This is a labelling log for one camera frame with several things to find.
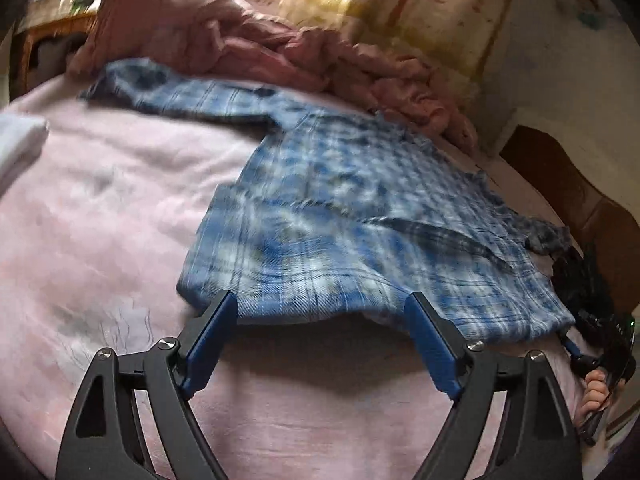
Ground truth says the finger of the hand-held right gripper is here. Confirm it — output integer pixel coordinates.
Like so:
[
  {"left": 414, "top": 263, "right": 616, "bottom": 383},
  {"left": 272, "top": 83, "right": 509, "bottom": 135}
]
[{"left": 562, "top": 335, "right": 601, "bottom": 376}]

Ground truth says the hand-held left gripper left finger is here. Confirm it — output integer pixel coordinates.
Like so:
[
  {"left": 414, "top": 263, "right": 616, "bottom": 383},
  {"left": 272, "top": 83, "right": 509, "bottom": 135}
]
[{"left": 55, "top": 290, "right": 239, "bottom": 480}]

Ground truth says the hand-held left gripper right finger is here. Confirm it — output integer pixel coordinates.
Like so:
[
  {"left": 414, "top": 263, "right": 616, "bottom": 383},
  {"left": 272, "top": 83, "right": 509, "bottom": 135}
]
[{"left": 402, "top": 291, "right": 587, "bottom": 480}]

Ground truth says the blue plaid shirt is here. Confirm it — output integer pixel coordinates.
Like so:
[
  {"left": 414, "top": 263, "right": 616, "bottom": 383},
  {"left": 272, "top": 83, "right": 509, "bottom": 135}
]
[{"left": 77, "top": 57, "right": 576, "bottom": 346}]

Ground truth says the person's right hand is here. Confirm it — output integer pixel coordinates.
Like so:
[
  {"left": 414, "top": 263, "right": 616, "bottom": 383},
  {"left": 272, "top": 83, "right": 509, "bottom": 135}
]
[{"left": 580, "top": 369, "right": 611, "bottom": 418}]

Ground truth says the black garment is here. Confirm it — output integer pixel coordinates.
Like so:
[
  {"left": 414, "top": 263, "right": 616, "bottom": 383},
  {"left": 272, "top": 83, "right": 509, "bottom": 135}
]
[{"left": 550, "top": 245, "right": 618, "bottom": 321}]

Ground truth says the pink bed sheet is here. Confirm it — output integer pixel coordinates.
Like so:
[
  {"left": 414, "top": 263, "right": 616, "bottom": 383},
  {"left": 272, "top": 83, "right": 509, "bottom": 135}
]
[{"left": 0, "top": 67, "right": 601, "bottom": 480}]

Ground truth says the wooden headboard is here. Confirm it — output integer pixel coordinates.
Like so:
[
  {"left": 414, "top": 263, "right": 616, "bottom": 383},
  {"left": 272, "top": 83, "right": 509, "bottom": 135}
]
[{"left": 500, "top": 125, "right": 640, "bottom": 311}]

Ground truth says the white folded cloth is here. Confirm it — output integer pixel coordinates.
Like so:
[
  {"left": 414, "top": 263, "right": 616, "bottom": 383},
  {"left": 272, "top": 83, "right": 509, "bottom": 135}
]
[{"left": 0, "top": 112, "right": 51, "bottom": 186}]

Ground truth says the crumpled pink duvet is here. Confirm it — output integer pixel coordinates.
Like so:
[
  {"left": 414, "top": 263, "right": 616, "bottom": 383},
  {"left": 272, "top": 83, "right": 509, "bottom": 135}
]
[{"left": 67, "top": 0, "right": 481, "bottom": 153}]

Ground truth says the yellow patterned curtain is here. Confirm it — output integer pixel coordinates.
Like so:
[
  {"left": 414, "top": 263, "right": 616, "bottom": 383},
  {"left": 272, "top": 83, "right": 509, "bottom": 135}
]
[{"left": 277, "top": 0, "right": 523, "bottom": 91}]

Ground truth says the wooden side table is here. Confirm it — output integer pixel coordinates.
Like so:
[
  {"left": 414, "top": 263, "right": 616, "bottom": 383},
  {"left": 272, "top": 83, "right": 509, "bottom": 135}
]
[{"left": 20, "top": 10, "right": 98, "bottom": 93}]

